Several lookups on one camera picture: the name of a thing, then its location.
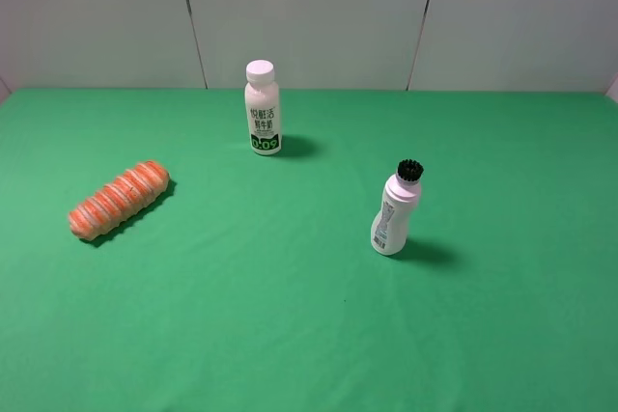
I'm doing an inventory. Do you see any orange striped bread loaf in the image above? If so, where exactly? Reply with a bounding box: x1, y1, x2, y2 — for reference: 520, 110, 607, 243
68, 160, 170, 241

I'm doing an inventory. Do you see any white bottle with black brush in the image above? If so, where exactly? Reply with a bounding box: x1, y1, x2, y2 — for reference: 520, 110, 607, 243
370, 159, 424, 256

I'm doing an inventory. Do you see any white milk bottle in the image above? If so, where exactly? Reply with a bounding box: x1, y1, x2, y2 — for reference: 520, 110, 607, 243
244, 60, 282, 155

